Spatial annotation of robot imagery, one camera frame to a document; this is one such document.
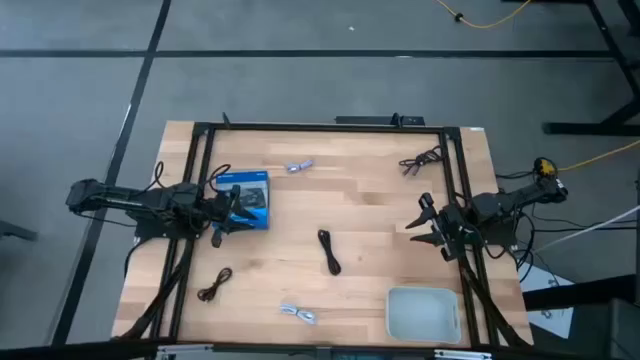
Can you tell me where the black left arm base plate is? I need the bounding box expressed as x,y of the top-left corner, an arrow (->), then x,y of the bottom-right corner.
133,219 -> 211,242

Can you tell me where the yellow floor cable with clip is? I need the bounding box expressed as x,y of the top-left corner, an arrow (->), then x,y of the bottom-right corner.
433,0 -> 532,30

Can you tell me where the black floor cable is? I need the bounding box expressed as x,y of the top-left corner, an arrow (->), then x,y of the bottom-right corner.
529,215 -> 640,234

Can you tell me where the white floor cable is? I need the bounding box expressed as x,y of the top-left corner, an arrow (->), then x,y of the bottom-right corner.
532,204 -> 640,254

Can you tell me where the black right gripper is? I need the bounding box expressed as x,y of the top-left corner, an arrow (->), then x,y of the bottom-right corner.
404,202 -> 474,262

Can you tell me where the yellow black cable plug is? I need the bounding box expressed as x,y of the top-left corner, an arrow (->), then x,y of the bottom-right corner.
532,157 -> 559,179

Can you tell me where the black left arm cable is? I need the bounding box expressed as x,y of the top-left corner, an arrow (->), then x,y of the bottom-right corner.
151,160 -> 233,195

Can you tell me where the black aluminium table frame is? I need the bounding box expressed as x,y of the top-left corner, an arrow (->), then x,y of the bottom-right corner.
112,119 -> 534,351

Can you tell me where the dark brown USB-C cable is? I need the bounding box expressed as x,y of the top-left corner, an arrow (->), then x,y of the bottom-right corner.
196,267 -> 234,303

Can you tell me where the grey USB-C cable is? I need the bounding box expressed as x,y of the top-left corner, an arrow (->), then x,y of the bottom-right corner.
285,159 -> 315,175

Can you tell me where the white USB-C cable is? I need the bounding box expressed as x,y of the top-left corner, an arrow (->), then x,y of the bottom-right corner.
279,303 -> 318,326

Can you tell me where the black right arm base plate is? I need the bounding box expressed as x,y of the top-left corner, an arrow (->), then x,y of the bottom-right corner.
446,202 -> 519,250

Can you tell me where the black USB-C cable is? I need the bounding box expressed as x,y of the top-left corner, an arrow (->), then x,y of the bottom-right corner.
317,229 -> 343,277
398,145 -> 446,177

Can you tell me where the blue game controller box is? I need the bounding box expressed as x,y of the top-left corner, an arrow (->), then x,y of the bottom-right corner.
213,170 -> 271,231

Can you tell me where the dark furniture leg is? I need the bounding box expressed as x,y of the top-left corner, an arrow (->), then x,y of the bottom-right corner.
0,219 -> 39,242

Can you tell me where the black crossbar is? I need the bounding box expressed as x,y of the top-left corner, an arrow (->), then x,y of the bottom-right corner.
0,338 -> 640,360

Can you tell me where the grey plastic bin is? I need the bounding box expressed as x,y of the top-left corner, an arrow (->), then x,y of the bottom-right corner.
385,286 -> 462,345

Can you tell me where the black desk frame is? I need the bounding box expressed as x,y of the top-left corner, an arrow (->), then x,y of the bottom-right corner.
501,0 -> 640,137

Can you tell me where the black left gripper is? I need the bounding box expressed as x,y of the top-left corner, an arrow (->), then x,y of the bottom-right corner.
202,184 -> 259,235

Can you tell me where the white paper sheet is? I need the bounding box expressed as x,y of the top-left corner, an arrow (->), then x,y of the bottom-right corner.
518,263 -> 576,340

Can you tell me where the black furniture beam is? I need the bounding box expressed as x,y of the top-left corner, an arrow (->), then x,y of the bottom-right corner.
522,273 -> 640,360

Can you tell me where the silver bracket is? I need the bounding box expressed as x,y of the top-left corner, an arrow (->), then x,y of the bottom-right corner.
155,343 -> 216,360
433,348 -> 494,360

